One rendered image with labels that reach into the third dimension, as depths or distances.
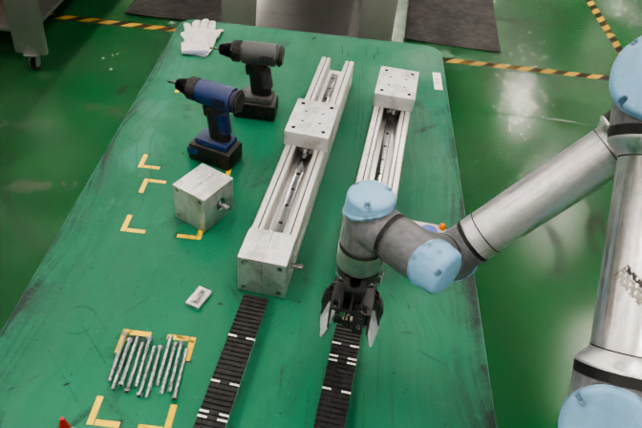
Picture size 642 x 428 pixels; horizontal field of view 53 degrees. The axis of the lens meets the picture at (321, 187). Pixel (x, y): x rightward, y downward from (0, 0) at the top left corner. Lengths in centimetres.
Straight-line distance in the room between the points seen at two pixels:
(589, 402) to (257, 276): 71
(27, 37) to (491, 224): 299
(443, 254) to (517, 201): 16
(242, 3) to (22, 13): 113
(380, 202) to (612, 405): 39
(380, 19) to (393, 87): 128
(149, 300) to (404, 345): 51
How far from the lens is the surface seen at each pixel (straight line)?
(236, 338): 124
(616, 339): 85
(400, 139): 167
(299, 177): 154
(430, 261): 92
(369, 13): 306
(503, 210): 102
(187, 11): 430
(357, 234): 97
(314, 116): 164
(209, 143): 163
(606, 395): 83
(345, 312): 111
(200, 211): 145
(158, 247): 145
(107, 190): 162
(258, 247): 131
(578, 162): 101
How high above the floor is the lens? 179
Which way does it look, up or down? 39 degrees down
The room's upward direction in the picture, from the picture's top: 6 degrees clockwise
